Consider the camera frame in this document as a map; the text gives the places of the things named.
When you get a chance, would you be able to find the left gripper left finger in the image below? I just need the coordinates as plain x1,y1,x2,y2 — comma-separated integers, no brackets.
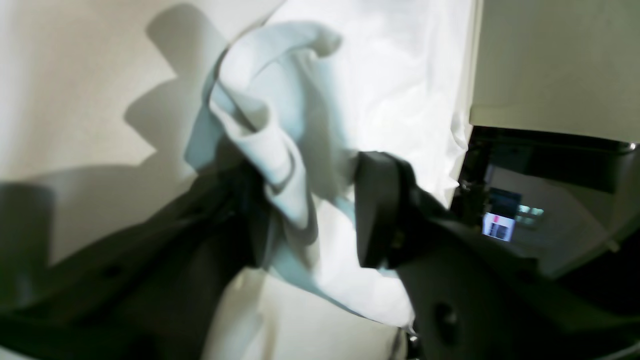
1,161,270,360

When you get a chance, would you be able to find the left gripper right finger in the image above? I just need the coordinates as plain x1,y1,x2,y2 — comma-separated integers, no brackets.
354,152,639,360

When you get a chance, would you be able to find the white t-shirt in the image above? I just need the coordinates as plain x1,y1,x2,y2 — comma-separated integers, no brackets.
203,0,477,360

